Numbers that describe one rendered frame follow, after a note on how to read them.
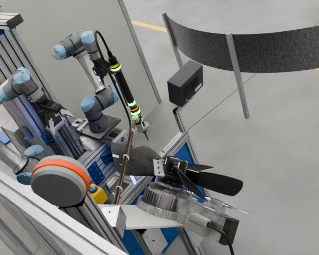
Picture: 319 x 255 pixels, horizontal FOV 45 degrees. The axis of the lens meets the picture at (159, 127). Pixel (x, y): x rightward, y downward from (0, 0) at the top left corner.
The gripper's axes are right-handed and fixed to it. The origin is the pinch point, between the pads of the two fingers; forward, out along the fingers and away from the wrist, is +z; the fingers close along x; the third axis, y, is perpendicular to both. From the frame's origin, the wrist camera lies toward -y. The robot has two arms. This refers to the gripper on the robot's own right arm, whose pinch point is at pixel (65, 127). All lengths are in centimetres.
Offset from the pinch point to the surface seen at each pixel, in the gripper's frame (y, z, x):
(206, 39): 52, 61, -186
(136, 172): -40.0, 26.5, 4.5
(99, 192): 4.1, 42.7, 8.4
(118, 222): -74, 11, 39
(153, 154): -22.2, 39.6, -19.4
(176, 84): -7, 33, -74
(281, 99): 26, 159, -211
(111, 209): -70, 8, 37
